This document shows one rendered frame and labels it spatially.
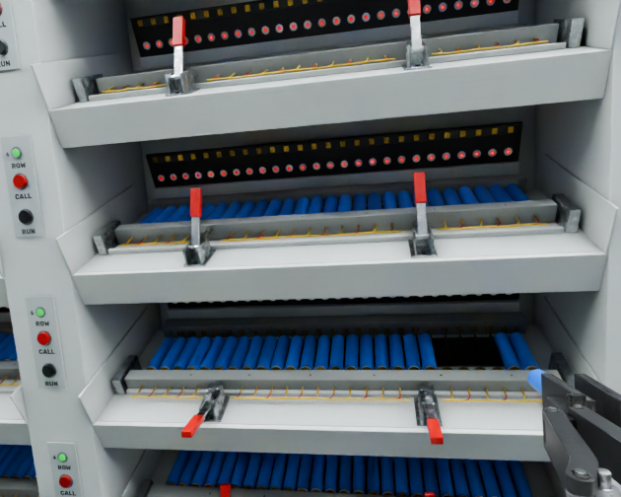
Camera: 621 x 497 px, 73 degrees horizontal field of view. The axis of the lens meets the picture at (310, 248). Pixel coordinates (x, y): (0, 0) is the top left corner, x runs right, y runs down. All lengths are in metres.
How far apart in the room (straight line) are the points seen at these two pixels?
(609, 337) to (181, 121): 0.52
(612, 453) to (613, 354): 0.25
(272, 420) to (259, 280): 0.18
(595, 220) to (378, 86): 0.27
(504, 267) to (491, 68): 0.20
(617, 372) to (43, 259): 0.67
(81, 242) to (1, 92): 0.20
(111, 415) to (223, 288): 0.24
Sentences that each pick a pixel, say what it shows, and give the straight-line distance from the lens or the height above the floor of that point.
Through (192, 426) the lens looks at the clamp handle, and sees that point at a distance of 0.53.
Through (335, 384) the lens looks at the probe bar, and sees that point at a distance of 0.56.
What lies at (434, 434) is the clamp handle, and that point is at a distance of 0.48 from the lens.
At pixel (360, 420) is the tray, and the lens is 0.55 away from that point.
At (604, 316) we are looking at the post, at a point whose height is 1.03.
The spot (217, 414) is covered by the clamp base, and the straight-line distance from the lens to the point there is 0.58.
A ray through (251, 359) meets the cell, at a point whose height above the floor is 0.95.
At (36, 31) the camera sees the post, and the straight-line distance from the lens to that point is 0.63.
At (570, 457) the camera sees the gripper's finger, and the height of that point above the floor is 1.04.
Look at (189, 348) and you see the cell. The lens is 0.67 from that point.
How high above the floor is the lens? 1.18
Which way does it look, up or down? 7 degrees down
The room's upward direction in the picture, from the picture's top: 4 degrees counter-clockwise
